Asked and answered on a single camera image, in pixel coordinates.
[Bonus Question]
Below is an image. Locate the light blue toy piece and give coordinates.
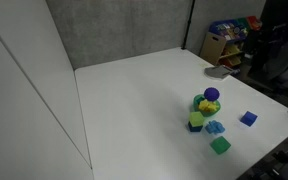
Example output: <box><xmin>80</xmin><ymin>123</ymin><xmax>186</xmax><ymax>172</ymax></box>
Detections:
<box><xmin>204</xmin><ymin>119</ymin><xmax>226</xmax><ymax>135</ymax></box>

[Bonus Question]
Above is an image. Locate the green bowl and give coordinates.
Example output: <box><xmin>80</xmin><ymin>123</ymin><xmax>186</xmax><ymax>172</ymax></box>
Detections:
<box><xmin>192</xmin><ymin>94</ymin><xmax>222</xmax><ymax>118</ymax></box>

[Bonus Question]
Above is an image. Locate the lime green cube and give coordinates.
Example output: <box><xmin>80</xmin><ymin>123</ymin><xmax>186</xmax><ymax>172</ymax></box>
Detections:
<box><xmin>188</xmin><ymin>111</ymin><xmax>205</xmax><ymax>127</ymax></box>

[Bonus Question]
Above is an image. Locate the dark blue cube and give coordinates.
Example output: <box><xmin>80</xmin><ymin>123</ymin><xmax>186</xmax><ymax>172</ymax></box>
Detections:
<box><xmin>187</xmin><ymin>121</ymin><xmax>204</xmax><ymax>133</ymax></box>

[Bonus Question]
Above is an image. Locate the yellow toy piece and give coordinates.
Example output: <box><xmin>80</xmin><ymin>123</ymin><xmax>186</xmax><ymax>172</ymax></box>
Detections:
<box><xmin>198</xmin><ymin>99</ymin><xmax>219</xmax><ymax>114</ymax></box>

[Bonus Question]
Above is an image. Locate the purple spiky ball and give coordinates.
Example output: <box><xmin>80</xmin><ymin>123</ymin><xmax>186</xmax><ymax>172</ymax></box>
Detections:
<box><xmin>203</xmin><ymin>87</ymin><xmax>221</xmax><ymax>102</ymax></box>

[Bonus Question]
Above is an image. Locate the grey metal mounting plate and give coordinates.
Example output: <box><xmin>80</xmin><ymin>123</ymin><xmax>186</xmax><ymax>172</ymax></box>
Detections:
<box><xmin>204</xmin><ymin>65</ymin><xmax>233</xmax><ymax>81</ymax></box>

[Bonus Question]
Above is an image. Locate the black pole stand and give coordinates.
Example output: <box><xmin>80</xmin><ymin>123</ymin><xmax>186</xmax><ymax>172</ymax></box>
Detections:
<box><xmin>181</xmin><ymin>0</ymin><xmax>196</xmax><ymax>51</ymax></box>

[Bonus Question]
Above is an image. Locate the toy shelf with coloured bins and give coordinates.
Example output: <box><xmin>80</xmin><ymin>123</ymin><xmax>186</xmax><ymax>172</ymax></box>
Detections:
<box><xmin>199</xmin><ymin>15</ymin><xmax>263</xmax><ymax>69</ymax></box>

